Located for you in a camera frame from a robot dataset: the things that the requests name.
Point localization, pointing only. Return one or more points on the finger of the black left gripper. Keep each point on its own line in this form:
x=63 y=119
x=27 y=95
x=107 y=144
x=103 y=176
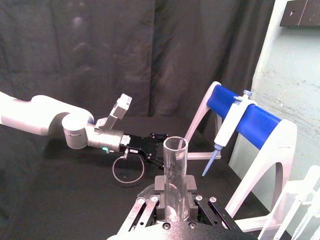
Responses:
x=156 y=162

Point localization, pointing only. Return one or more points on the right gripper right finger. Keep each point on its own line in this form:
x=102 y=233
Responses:
x=191 y=185

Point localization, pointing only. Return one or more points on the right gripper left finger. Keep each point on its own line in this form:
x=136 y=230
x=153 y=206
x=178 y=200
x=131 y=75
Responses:
x=160 y=185

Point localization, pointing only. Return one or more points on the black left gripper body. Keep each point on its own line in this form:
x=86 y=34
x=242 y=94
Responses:
x=142 y=143

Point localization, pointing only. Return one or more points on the clear plastic tube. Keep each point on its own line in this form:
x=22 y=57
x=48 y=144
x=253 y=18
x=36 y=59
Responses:
x=175 y=175

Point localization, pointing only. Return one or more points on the white pipette with blue tip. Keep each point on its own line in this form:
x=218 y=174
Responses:
x=228 y=125

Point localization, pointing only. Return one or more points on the white stand with blue bar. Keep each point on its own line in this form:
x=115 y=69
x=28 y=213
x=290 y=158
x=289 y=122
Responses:
x=260 y=125

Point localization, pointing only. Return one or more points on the black table cloth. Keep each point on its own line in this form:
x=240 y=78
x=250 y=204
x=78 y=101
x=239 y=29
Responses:
x=62 y=200

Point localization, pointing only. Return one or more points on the clear plastic rack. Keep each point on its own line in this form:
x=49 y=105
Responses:
x=300 y=200

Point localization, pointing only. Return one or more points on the black curtain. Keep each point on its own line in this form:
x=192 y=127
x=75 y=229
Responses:
x=75 y=50

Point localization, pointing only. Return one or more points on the white post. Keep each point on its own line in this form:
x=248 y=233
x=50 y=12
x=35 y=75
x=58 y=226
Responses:
x=270 y=37

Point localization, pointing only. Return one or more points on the dark wall shelf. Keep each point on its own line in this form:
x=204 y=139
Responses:
x=300 y=12

